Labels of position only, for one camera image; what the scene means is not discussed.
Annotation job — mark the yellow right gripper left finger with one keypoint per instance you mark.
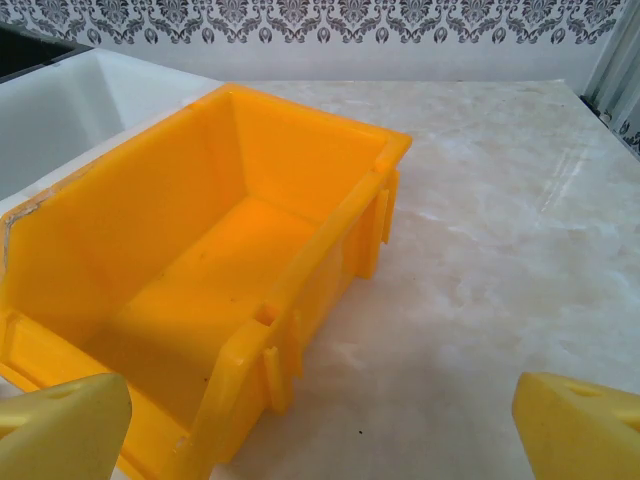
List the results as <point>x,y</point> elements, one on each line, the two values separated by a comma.
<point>65,430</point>

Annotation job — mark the yellow plastic bin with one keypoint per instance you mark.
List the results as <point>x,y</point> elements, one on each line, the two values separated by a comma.
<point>280,150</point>

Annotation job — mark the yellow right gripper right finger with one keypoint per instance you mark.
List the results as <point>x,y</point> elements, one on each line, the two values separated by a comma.
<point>585,435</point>

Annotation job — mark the aluminium frame post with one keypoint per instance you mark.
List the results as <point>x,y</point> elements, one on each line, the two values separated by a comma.
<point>612,60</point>

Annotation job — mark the white plastic bin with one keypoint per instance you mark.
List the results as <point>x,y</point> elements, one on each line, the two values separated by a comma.
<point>50,115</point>

